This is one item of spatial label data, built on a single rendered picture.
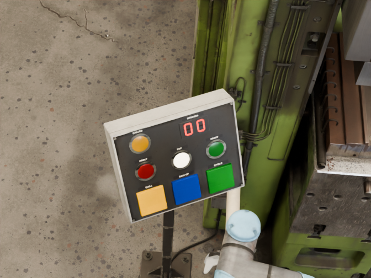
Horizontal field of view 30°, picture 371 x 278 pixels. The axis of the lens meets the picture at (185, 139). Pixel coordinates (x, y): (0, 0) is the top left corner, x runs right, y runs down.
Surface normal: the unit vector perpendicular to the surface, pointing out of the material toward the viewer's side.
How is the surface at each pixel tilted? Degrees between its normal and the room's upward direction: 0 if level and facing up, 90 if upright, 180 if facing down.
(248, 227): 0
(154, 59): 0
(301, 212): 90
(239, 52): 90
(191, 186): 60
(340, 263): 0
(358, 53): 90
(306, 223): 90
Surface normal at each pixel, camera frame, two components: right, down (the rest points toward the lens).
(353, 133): 0.04, -0.52
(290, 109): -0.07, 0.85
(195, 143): 0.33, 0.44
